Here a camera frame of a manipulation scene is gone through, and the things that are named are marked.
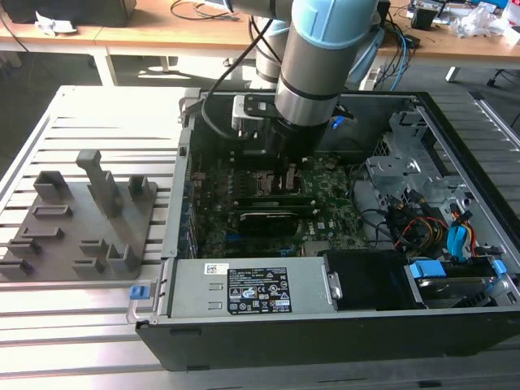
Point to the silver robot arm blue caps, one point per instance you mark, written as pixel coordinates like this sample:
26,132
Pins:
308,73

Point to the small black box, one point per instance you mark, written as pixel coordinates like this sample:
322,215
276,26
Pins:
424,18

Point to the crumpled clear plastic bag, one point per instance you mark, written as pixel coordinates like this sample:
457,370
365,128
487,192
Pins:
475,20

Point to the grey metal drive cage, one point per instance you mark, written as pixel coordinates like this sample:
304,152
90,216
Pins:
390,170

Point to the blue case latch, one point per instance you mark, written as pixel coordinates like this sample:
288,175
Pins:
137,293

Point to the grey power supply unit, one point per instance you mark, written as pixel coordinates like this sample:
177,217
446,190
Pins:
195,288

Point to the grey parts rack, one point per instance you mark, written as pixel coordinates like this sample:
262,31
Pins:
85,219

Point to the wooden desk white legs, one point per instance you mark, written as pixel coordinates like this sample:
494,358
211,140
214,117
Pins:
162,32

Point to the crumpled white paper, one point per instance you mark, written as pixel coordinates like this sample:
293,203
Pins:
53,24

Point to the black chair base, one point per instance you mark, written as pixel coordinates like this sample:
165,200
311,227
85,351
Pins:
503,77

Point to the black graphics card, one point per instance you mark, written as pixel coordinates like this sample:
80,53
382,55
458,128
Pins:
268,223

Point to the black finned heatsink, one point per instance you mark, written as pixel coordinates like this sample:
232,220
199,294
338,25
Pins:
243,185

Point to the hard disk in blue carrier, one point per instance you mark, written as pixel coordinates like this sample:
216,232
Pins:
428,270

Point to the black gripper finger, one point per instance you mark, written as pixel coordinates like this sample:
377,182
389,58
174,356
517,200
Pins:
282,176

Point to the black RAM slot block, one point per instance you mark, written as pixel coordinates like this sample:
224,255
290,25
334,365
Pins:
256,160

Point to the black printer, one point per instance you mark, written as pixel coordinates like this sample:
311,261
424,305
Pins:
81,12

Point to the green motherboard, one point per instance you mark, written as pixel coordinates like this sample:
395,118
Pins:
333,195

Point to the white red bag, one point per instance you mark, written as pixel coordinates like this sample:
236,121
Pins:
512,16

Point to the black open PC case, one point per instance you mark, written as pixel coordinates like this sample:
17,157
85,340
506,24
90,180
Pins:
284,345

